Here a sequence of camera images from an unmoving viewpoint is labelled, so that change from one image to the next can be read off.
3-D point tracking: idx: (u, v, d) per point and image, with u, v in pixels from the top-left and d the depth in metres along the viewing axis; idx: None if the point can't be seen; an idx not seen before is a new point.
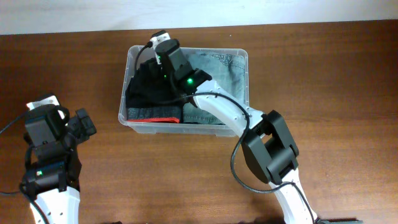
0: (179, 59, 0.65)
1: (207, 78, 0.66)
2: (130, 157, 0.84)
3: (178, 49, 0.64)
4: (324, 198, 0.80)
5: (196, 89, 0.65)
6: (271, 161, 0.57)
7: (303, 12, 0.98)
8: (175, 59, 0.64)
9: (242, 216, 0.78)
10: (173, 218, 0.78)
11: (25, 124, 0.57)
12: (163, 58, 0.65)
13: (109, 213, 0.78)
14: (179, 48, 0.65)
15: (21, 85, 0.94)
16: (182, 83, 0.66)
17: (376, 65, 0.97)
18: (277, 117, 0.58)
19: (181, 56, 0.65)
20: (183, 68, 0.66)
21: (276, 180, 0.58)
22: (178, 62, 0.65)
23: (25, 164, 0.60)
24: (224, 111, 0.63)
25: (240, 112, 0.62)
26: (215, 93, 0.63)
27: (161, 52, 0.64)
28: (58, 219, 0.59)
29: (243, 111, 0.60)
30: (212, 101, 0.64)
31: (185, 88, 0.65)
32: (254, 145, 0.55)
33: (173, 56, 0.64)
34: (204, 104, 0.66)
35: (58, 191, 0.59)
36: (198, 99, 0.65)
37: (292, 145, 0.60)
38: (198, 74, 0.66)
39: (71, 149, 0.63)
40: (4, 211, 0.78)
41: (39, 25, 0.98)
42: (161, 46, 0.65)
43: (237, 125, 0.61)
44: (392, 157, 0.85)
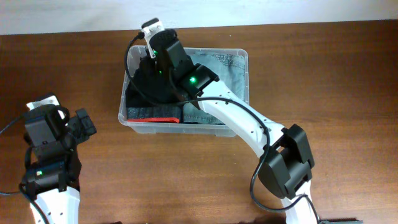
0: (179, 54, 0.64)
1: (212, 79, 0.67)
2: (130, 157, 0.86)
3: (178, 43, 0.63)
4: (324, 198, 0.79)
5: (201, 92, 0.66)
6: (290, 178, 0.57)
7: (304, 11, 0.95)
8: (174, 55, 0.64)
9: (240, 215, 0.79)
10: (172, 218, 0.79)
11: (25, 124, 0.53)
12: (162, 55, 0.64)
13: (109, 212, 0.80)
14: (178, 42, 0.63)
15: (23, 86, 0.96)
16: (183, 81, 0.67)
17: (380, 65, 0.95)
18: (299, 134, 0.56)
19: (181, 53, 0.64)
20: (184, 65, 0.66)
21: (292, 194, 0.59)
22: (178, 58, 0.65)
23: (25, 165, 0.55)
24: (237, 120, 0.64)
25: (257, 123, 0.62)
26: (226, 99, 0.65)
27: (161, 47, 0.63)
28: (58, 219, 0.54)
29: (262, 124, 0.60)
30: (223, 107, 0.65)
31: (187, 88, 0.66)
32: (275, 164, 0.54)
33: (172, 52, 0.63)
34: (215, 111, 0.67)
35: (58, 191, 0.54)
36: (206, 104, 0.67)
37: (311, 159, 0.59)
38: (199, 72, 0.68)
39: (72, 149, 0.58)
40: (10, 211, 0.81)
41: (40, 26, 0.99)
42: (158, 40, 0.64)
43: (255, 138, 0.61)
44: (393, 158, 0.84)
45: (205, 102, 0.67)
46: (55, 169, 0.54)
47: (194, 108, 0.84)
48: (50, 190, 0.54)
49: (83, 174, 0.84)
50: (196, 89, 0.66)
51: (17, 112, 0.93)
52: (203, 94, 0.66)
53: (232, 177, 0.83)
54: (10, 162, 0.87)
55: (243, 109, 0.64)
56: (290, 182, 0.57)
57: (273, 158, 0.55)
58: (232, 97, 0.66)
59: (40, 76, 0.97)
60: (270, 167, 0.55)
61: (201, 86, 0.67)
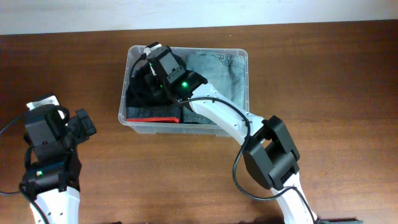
0: (170, 63, 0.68)
1: (202, 82, 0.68)
2: (129, 157, 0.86)
3: (168, 53, 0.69)
4: (324, 198, 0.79)
5: (191, 94, 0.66)
6: (273, 168, 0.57)
7: (305, 12, 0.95)
8: (165, 63, 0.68)
9: (240, 215, 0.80)
10: (172, 218, 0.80)
11: (25, 124, 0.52)
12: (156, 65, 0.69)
13: (109, 212, 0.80)
14: (168, 52, 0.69)
15: (23, 86, 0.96)
16: (176, 86, 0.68)
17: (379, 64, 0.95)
18: (277, 122, 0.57)
19: (171, 61, 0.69)
20: (176, 71, 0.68)
21: (278, 186, 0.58)
22: (169, 66, 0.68)
23: (24, 165, 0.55)
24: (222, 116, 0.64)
25: (239, 117, 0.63)
26: (212, 98, 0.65)
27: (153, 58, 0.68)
28: (58, 219, 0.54)
29: (243, 117, 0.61)
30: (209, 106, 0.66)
31: (180, 93, 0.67)
32: (255, 152, 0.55)
33: (164, 61, 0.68)
34: (202, 109, 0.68)
35: (58, 191, 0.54)
36: (194, 104, 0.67)
37: (293, 149, 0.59)
38: (192, 77, 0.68)
39: (72, 149, 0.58)
40: (10, 211, 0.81)
41: (39, 26, 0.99)
42: (152, 53, 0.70)
43: (238, 132, 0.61)
44: (393, 158, 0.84)
45: (198, 105, 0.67)
46: (55, 169, 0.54)
47: None
48: (50, 190, 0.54)
49: (83, 174, 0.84)
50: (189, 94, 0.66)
51: (17, 112, 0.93)
52: (193, 95, 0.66)
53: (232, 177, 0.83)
54: (10, 162, 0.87)
55: (226, 106, 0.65)
56: (274, 172, 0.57)
57: (254, 146, 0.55)
58: (220, 96, 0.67)
59: (40, 76, 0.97)
60: (252, 155, 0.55)
61: (193, 90, 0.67)
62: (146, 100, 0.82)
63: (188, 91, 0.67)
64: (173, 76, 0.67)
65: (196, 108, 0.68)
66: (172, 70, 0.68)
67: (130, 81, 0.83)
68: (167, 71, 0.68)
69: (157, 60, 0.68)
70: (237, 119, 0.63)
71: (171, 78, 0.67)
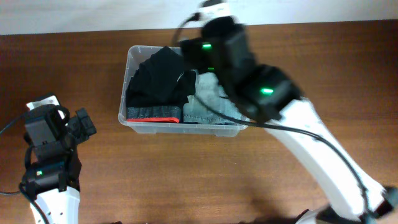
0: (238, 46, 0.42)
1: (293, 99, 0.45)
2: (129, 157, 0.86)
3: (240, 33, 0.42)
4: (324, 198, 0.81)
5: (278, 115, 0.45)
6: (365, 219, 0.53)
7: (305, 12, 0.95)
8: (232, 50, 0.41)
9: (240, 216, 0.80)
10: (173, 218, 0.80)
11: (25, 124, 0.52)
12: (215, 50, 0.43)
13: (110, 213, 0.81)
14: (240, 32, 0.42)
15: (23, 87, 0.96)
16: (250, 91, 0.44)
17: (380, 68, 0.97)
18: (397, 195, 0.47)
19: (242, 45, 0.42)
20: (246, 63, 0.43)
21: None
22: (237, 54, 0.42)
23: (25, 165, 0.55)
24: (328, 167, 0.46)
25: (354, 180, 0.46)
26: (316, 136, 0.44)
27: (217, 39, 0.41)
28: (58, 219, 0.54)
29: (361, 185, 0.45)
30: (310, 149, 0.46)
31: (254, 100, 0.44)
32: None
33: (232, 44, 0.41)
34: (288, 140, 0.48)
35: (58, 191, 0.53)
36: (278, 134, 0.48)
37: None
38: (273, 79, 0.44)
39: (71, 149, 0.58)
40: (10, 211, 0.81)
41: (38, 26, 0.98)
42: (208, 30, 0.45)
43: (351, 203, 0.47)
44: (390, 158, 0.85)
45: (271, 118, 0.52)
46: (54, 169, 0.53)
47: (193, 108, 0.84)
48: (50, 190, 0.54)
49: (83, 174, 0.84)
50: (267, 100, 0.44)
51: (18, 112, 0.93)
52: (283, 119, 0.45)
53: (232, 178, 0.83)
54: (10, 162, 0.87)
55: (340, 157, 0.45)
56: None
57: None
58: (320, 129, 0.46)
59: (40, 76, 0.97)
60: None
61: (276, 101, 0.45)
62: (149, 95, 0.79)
63: (266, 96, 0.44)
64: (240, 70, 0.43)
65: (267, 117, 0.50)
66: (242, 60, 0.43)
67: (130, 81, 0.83)
68: (234, 62, 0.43)
69: (222, 40, 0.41)
70: (349, 181, 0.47)
71: (239, 75, 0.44)
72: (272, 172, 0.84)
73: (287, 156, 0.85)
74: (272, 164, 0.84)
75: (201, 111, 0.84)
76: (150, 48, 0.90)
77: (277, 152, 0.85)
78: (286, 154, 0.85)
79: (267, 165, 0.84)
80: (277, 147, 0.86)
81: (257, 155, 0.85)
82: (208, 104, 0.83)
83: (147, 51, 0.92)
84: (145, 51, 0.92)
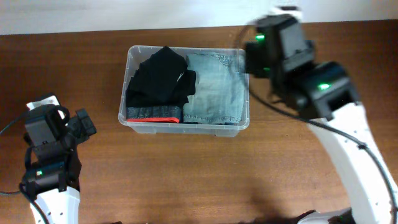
0: (291, 35, 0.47)
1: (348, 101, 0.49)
2: (130, 157, 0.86)
3: (294, 23, 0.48)
4: (324, 198, 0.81)
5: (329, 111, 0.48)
6: None
7: (305, 11, 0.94)
8: (286, 40, 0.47)
9: (240, 216, 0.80)
10: (173, 218, 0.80)
11: (25, 124, 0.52)
12: (268, 39, 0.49)
13: (111, 213, 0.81)
14: (295, 22, 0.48)
15: (24, 87, 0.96)
16: (306, 83, 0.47)
17: (385, 68, 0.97)
18: None
19: (296, 38, 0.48)
20: (299, 54, 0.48)
21: None
22: (291, 45, 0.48)
23: (25, 165, 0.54)
24: (364, 175, 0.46)
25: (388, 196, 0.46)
26: (362, 144, 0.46)
27: (263, 27, 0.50)
28: (58, 219, 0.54)
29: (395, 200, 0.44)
30: (351, 152, 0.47)
31: (308, 90, 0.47)
32: None
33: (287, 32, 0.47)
34: (332, 144, 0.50)
35: (58, 191, 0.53)
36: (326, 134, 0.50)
37: None
38: (334, 76, 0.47)
39: (71, 149, 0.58)
40: (10, 211, 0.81)
41: (38, 26, 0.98)
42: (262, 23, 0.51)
43: (377, 214, 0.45)
44: (390, 158, 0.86)
45: (320, 104, 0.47)
46: (55, 169, 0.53)
47: (194, 108, 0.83)
48: (50, 190, 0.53)
49: (83, 174, 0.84)
50: (316, 88, 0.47)
51: (18, 112, 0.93)
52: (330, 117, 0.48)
53: (232, 178, 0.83)
54: (10, 162, 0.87)
55: (379, 170, 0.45)
56: None
57: None
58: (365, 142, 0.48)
59: (40, 76, 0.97)
60: None
61: (328, 98, 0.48)
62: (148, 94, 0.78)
63: (315, 83, 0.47)
64: (293, 59, 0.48)
65: (315, 101, 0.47)
66: (294, 51, 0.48)
67: (130, 81, 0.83)
68: (287, 51, 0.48)
69: (276, 28, 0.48)
70: (382, 191, 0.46)
71: (292, 63, 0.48)
72: (272, 172, 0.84)
73: (288, 156, 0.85)
74: (272, 164, 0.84)
75: (202, 111, 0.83)
76: (150, 49, 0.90)
77: (277, 152, 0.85)
78: (286, 154, 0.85)
79: (267, 165, 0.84)
80: (277, 147, 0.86)
81: (257, 155, 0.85)
82: (208, 104, 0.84)
83: (147, 51, 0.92)
84: (145, 51, 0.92)
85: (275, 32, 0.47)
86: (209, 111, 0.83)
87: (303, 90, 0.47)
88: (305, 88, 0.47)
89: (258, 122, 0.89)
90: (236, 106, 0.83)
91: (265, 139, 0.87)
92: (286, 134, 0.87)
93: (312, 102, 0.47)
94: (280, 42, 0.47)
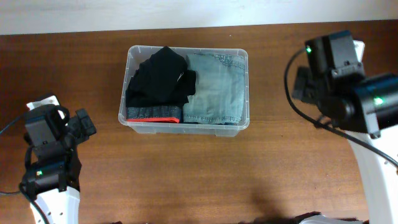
0: (340, 48, 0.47)
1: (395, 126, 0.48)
2: (130, 157, 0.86)
3: (347, 36, 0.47)
4: (324, 198, 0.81)
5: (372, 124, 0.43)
6: None
7: (305, 11, 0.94)
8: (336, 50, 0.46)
9: (241, 216, 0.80)
10: (173, 218, 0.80)
11: (25, 124, 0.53)
12: (316, 49, 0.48)
13: (111, 213, 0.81)
14: (349, 35, 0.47)
15: (24, 87, 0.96)
16: (356, 92, 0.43)
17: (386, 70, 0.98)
18: None
19: (347, 48, 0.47)
20: (349, 66, 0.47)
21: None
22: (342, 56, 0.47)
23: (25, 165, 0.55)
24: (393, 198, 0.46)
25: None
26: None
27: (312, 40, 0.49)
28: (58, 219, 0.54)
29: None
30: (388, 176, 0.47)
31: (357, 99, 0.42)
32: None
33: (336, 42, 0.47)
34: (370, 162, 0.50)
35: (58, 191, 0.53)
36: (368, 153, 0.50)
37: None
38: (387, 89, 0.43)
39: (71, 149, 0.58)
40: (10, 211, 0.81)
41: (38, 26, 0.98)
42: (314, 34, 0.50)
43: None
44: None
45: (370, 117, 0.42)
46: (55, 169, 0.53)
47: (194, 107, 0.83)
48: (50, 190, 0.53)
49: (83, 174, 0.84)
50: (368, 97, 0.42)
51: (19, 113, 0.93)
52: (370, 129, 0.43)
53: (232, 177, 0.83)
54: (10, 162, 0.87)
55: None
56: None
57: None
58: None
59: (41, 76, 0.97)
60: None
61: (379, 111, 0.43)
62: (148, 94, 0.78)
63: (368, 92, 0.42)
64: (342, 69, 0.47)
65: (364, 111, 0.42)
66: (344, 63, 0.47)
67: (130, 81, 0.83)
68: (335, 61, 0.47)
69: (326, 38, 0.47)
70: None
71: (339, 72, 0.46)
72: (272, 172, 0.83)
73: (287, 156, 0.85)
74: (272, 164, 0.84)
75: (201, 110, 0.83)
76: (150, 49, 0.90)
77: (277, 151, 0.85)
78: (286, 154, 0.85)
79: (267, 165, 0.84)
80: (277, 147, 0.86)
81: (257, 155, 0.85)
82: (208, 104, 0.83)
83: (147, 51, 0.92)
84: (145, 51, 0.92)
85: (324, 43, 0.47)
86: (209, 111, 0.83)
87: (353, 99, 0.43)
88: (354, 94, 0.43)
89: (258, 122, 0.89)
90: (236, 106, 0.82)
91: (265, 139, 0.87)
92: (286, 134, 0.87)
93: (361, 114, 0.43)
94: (329, 53, 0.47)
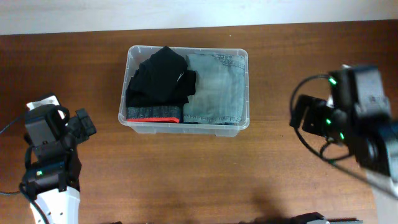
0: (367, 88, 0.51)
1: None
2: (130, 157, 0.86)
3: (372, 75, 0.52)
4: (324, 198, 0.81)
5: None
6: None
7: (304, 12, 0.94)
8: (362, 88, 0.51)
9: (241, 216, 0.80)
10: (173, 218, 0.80)
11: (25, 124, 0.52)
12: (347, 87, 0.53)
13: (111, 213, 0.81)
14: (372, 75, 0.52)
15: (24, 87, 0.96)
16: (380, 130, 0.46)
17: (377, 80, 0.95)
18: None
19: (375, 88, 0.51)
20: (375, 102, 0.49)
21: None
22: (367, 94, 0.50)
23: (25, 165, 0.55)
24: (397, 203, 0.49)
25: None
26: None
27: (340, 74, 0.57)
28: (58, 219, 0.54)
29: None
30: None
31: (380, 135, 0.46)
32: None
33: (362, 81, 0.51)
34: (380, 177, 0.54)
35: (58, 191, 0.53)
36: None
37: None
38: None
39: (72, 149, 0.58)
40: (10, 211, 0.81)
41: (38, 27, 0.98)
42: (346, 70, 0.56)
43: None
44: None
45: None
46: (55, 169, 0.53)
47: (194, 108, 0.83)
48: (50, 190, 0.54)
49: (83, 174, 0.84)
50: (393, 142, 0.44)
51: (18, 112, 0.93)
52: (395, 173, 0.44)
53: (232, 177, 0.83)
54: (10, 162, 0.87)
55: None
56: None
57: None
58: None
59: (41, 76, 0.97)
60: None
61: None
62: (149, 95, 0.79)
63: (392, 133, 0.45)
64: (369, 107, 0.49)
65: (388, 152, 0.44)
66: (370, 99, 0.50)
67: (130, 81, 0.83)
68: (360, 98, 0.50)
69: (353, 76, 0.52)
70: None
71: (365, 109, 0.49)
72: (272, 171, 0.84)
73: (287, 156, 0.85)
74: (272, 164, 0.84)
75: (201, 110, 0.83)
76: (150, 49, 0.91)
77: (277, 152, 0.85)
78: (286, 153, 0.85)
79: (267, 165, 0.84)
80: (277, 147, 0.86)
81: (257, 155, 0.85)
82: (208, 104, 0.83)
83: (147, 51, 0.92)
84: (145, 51, 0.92)
85: (351, 77, 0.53)
86: (209, 111, 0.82)
87: (377, 137, 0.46)
88: (382, 140, 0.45)
89: (258, 122, 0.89)
90: (236, 106, 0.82)
91: (265, 139, 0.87)
92: (286, 133, 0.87)
93: (384, 154, 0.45)
94: (354, 88, 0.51)
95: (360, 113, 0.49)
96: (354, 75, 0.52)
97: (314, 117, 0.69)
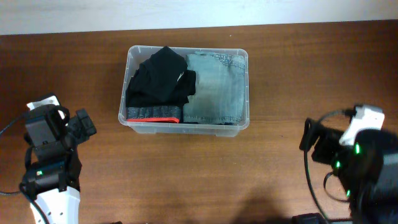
0: (392, 173, 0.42)
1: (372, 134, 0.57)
2: (130, 157, 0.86)
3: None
4: (324, 198, 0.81)
5: None
6: None
7: (304, 12, 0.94)
8: (381, 180, 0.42)
9: (241, 216, 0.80)
10: (173, 218, 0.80)
11: (25, 124, 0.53)
12: (366, 167, 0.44)
13: (111, 213, 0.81)
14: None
15: (23, 87, 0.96)
16: None
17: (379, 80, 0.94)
18: None
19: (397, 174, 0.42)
20: None
21: None
22: (383, 183, 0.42)
23: (25, 164, 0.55)
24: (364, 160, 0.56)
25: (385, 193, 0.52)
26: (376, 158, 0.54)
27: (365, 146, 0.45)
28: (58, 219, 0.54)
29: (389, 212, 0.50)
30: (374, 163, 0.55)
31: None
32: None
33: (387, 168, 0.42)
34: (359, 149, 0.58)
35: (58, 191, 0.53)
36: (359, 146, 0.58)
37: None
38: None
39: (72, 149, 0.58)
40: (10, 211, 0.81)
41: (38, 27, 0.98)
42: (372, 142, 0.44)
43: None
44: None
45: None
46: (55, 169, 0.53)
47: (193, 108, 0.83)
48: (49, 190, 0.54)
49: (83, 174, 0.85)
50: None
51: (18, 112, 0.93)
52: None
53: (232, 177, 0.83)
54: (10, 162, 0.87)
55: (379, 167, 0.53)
56: None
57: None
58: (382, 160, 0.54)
59: (40, 76, 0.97)
60: None
61: None
62: (149, 95, 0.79)
63: None
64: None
65: None
66: (387, 182, 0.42)
67: (130, 81, 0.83)
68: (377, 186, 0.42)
69: (379, 159, 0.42)
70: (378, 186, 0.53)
71: (392, 214, 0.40)
72: (272, 171, 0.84)
73: (287, 156, 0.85)
74: (272, 164, 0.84)
75: (201, 110, 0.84)
76: (150, 49, 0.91)
77: (277, 152, 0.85)
78: (286, 153, 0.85)
79: (266, 165, 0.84)
80: (277, 147, 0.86)
81: (257, 155, 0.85)
82: (208, 104, 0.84)
83: (147, 51, 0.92)
84: (145, 51, 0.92)
85: (375, 162, 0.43)
86: (209, 111, 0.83)
87: None
88: None
89: (258, 122, 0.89)
90: (236, 106, 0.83)
91: (265, 139, 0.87)
92: (286, 133, 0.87)
93: None
94: (374, 175, 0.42)
95: (363, 211, 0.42)
96: (384, 161, 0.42)
97: (324, 149, 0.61)
